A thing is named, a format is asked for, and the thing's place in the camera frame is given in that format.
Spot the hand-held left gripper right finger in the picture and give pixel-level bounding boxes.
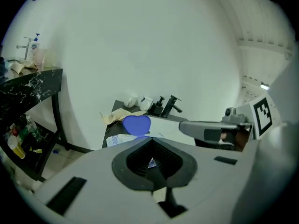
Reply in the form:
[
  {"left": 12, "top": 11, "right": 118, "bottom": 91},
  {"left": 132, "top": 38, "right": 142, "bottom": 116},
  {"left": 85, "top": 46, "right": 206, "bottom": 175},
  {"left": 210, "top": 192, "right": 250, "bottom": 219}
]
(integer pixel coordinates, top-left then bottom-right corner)
[{"left": 151, "top": 136, "right": 258, "bottom": 224}]

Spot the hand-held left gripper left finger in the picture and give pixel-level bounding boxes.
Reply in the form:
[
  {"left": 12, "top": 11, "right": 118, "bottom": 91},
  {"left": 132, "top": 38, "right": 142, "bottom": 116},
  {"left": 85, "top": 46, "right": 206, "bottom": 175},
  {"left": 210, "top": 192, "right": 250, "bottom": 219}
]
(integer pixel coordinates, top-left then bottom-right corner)
[{"left": 34, "top": 136, "right": 171, "bottom": 224}]

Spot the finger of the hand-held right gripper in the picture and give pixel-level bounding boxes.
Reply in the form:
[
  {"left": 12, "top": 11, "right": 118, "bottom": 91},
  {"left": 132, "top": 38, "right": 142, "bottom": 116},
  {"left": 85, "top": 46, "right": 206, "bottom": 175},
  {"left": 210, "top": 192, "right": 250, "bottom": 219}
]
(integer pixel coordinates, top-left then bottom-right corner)
[{"left": 178, "top": 120, "right": 238, "bottom": 147}]

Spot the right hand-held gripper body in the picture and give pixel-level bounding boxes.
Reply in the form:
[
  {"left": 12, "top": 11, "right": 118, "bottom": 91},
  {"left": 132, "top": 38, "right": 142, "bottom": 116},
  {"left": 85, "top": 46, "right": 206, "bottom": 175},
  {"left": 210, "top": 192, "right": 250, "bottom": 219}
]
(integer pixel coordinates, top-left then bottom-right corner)
[{"left": 221, "top": 94, "right": 281, "bottom": 153}]

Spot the yellow bottle with white cap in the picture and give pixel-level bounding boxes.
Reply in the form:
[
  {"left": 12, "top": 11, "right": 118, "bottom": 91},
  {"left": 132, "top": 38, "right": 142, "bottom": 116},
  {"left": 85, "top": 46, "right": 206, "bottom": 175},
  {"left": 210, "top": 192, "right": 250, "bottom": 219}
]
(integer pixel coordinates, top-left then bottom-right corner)
[{"left": 7, "top": 135, "right": 26, "bottom": 160}]

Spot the white sink basin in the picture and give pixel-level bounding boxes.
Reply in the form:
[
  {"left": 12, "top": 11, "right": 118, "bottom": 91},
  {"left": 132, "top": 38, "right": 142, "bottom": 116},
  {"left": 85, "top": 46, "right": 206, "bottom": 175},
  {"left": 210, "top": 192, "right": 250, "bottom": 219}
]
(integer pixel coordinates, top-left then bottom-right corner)
[{"left": 149, "top": 116, "right": 196, "bottom": 147}]

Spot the black faucet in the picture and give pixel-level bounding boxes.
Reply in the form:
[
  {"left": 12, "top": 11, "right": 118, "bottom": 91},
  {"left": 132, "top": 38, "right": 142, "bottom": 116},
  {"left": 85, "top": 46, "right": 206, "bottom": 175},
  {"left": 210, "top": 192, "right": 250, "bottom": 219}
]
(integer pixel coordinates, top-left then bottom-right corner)
[{"left": 161, "top": 95, "right": 183, "bottom": 119}]

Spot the black soap dispenser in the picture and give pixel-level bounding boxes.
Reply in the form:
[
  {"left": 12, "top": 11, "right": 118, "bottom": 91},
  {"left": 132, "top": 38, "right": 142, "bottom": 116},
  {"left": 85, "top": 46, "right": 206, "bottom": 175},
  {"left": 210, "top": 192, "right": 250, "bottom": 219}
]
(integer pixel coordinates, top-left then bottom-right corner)
[{"left": 149, "top": 96, "right": 166, "bottom": 117}]

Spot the white mug with dark rim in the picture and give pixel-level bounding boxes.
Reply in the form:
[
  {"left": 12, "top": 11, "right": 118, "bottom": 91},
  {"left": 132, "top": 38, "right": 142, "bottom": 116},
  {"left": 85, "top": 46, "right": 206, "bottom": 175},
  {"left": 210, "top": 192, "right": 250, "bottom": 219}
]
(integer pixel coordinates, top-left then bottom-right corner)
[{"left": 139, "top": 97, "right": 154, "bottom": 112}]

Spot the long beige cloth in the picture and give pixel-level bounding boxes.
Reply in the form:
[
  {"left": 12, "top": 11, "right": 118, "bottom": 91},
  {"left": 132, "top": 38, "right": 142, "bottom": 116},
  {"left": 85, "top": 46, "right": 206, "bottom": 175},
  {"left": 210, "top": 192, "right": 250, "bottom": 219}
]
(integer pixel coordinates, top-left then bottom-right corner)
[{"left": 127, "top": 110, "right": 150, "bottom": 118}]

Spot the black-topped wooden vanity cabinet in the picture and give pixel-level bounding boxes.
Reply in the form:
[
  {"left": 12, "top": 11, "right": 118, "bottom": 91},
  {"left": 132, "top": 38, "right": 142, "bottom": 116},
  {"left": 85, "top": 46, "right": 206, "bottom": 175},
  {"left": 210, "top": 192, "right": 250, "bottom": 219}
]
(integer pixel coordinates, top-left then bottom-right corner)
[{"left": 101, "top": 99, "right": 197, "bottom": 149}]

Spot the plain white cup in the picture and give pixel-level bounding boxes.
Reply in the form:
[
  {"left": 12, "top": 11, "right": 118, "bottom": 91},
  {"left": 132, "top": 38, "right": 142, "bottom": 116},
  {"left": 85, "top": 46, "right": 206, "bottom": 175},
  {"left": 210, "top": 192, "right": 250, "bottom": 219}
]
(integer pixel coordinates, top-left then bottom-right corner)
[{"left": 123, "top": 94, "right": 139, "bottom": 109}]

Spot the folded beige cloth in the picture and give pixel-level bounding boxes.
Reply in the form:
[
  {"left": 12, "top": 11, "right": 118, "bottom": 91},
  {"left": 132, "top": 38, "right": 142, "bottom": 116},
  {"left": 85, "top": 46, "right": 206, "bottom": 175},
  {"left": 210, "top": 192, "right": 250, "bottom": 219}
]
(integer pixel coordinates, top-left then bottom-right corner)
[{"left": 100, "top": 108, "right": 132, "bottom": 126}]

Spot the clear green-label plastic bottle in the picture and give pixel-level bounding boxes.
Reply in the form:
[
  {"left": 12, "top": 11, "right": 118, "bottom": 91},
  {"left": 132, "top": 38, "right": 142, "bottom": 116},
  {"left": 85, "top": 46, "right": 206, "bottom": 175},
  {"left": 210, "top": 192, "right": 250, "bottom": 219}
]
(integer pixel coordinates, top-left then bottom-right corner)
[{"left": 25, "top": 114, "right": 43, "bottom": 144}]

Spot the black marble side table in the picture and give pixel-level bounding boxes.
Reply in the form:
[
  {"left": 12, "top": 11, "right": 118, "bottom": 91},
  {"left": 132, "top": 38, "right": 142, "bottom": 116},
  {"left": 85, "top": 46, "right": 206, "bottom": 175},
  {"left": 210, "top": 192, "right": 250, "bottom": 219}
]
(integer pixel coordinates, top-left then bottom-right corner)
[{"left": 0, "top": 67, "right": 65, "bottom": 183}]

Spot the translucent plastic cup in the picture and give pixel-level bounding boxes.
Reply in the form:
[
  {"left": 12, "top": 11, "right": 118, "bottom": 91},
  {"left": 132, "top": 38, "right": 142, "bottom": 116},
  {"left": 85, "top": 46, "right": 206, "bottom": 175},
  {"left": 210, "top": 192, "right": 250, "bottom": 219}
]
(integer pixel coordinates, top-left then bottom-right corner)
[{"left": 43, "top": 49, "right": 57, "bottom": 68}]

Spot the beige towel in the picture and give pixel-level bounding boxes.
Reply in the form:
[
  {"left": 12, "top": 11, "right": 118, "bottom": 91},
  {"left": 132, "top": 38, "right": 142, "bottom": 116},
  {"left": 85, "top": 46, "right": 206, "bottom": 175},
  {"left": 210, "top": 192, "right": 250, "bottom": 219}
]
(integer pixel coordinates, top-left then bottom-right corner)
[
  {"left": 10, "top": 61, "right": 27, "bottom": 75},
  {"left": 20, "top": 59, "right": 38, "bottom": 70}
]

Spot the pink plastic cup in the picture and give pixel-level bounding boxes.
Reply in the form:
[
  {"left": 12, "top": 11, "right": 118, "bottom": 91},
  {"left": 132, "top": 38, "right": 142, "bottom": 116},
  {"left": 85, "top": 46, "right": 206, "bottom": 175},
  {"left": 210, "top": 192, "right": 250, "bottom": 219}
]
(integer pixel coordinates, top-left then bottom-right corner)
[{"left": 33, "top": 48, "right": 46, "bottom": 67}]

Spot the dark blue cloth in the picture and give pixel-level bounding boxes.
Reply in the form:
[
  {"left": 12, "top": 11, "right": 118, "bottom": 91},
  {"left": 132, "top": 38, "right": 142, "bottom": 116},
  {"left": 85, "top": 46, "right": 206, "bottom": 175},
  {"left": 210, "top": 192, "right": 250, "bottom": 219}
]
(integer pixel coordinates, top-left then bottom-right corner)
[{"left": 0, "top": 56, "right": 9, "bottom": 78}]

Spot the white blue-pump soap bottle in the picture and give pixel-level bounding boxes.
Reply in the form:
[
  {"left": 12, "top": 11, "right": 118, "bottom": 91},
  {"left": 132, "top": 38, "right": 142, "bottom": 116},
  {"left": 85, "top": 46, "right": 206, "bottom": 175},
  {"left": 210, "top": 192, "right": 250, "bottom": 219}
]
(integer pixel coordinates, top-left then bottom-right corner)
[{"left": 28, "top": 33, "right": 42, "bottom": 63}]

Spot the chrome faucet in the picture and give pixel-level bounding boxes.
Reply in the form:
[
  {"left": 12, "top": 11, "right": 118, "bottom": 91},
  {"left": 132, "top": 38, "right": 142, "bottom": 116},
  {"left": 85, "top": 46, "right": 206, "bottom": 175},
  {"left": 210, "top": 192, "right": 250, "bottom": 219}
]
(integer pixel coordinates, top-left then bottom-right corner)
[{"left": 16, "top": 37, "right": 33, "bottom": 61}]

